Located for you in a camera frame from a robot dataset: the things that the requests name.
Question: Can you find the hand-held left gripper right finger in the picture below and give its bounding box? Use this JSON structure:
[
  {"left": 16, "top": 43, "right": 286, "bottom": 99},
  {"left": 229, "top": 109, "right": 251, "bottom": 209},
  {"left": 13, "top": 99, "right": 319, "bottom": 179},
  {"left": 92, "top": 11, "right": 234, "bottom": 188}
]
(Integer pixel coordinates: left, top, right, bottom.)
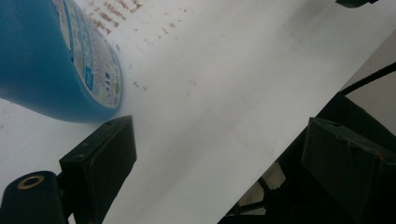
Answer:
[{"left": 301, "top": 117, "right": 396, "bottom": 224}]

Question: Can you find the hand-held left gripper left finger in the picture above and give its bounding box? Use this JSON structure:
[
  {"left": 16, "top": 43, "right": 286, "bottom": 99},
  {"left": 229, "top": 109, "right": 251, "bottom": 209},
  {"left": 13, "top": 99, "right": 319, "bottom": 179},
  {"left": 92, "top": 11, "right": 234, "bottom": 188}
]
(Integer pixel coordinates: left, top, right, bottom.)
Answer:
[{"left": 58, "top": 115, "right": 138, "bottom": 224}]

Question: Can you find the blue bottle with white cap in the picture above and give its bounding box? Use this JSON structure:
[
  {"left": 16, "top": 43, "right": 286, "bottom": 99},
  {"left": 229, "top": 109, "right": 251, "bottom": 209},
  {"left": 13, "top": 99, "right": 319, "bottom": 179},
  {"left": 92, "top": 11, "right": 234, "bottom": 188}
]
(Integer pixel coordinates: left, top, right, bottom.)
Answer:
[{"left": 0, "top": 0, "right": 123, "bottom": 123}]

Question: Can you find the black metal stand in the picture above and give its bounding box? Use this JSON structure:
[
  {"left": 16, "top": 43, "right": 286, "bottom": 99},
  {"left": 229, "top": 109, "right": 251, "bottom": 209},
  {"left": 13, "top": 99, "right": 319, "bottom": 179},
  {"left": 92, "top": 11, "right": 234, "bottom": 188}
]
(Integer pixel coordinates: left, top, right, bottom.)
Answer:
[{"left": 217, "top": 91, "right": 396, "bottom": 224}]

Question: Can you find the dark object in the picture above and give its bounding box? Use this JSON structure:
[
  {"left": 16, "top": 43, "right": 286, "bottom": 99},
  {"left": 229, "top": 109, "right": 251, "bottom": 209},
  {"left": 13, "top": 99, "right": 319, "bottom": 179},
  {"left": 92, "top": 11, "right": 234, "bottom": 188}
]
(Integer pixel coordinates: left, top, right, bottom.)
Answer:
[{"left": 334, "top": 0, "right": 380, "bottom": 9}]

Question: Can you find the black cable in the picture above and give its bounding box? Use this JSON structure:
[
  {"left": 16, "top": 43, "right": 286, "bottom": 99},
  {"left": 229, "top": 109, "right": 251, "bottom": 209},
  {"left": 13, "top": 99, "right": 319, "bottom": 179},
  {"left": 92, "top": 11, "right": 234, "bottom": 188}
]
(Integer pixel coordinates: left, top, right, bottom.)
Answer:
[{"left": 339, "top": 61, "right": 396, "bottom": 96}]

